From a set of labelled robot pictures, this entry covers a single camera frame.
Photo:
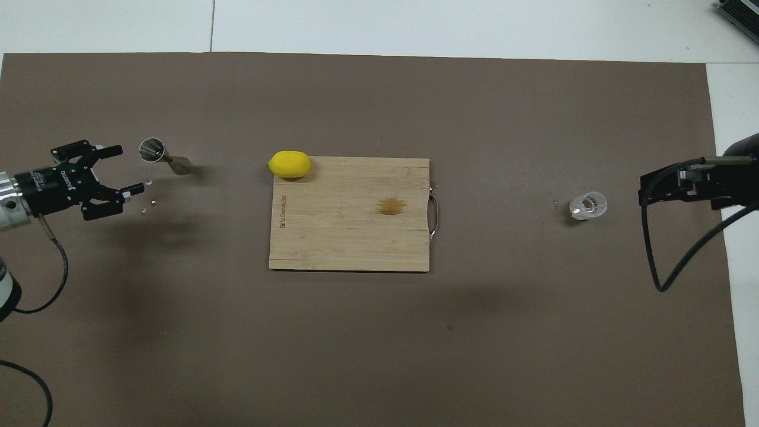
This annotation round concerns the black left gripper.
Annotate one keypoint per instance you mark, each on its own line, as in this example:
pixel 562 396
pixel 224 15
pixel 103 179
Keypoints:
pixel 50 190

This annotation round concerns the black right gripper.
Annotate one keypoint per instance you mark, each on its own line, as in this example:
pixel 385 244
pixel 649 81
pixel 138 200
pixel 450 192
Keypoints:
pixel 741 184

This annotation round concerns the steel double jigger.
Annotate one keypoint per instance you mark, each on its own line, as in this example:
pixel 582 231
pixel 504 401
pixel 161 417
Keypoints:
pixel 153 150

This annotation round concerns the clear glass cup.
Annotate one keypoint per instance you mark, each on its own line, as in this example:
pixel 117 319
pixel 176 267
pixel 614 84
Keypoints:
pixel 588 206

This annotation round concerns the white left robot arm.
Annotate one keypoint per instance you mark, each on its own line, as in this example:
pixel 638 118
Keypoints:
pixel 12 207

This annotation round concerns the grey ribbed device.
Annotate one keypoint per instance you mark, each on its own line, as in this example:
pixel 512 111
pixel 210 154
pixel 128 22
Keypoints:
pixel 741 15

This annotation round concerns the yellow lemon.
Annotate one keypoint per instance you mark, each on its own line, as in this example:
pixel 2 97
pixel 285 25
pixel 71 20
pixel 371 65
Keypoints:
pixel 289 165

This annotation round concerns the bamboo cutting board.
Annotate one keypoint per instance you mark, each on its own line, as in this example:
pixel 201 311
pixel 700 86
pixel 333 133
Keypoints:
pixel 344 237

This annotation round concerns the brown paper table mat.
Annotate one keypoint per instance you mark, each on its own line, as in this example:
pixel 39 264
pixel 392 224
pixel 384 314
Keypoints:
pixel 356 356

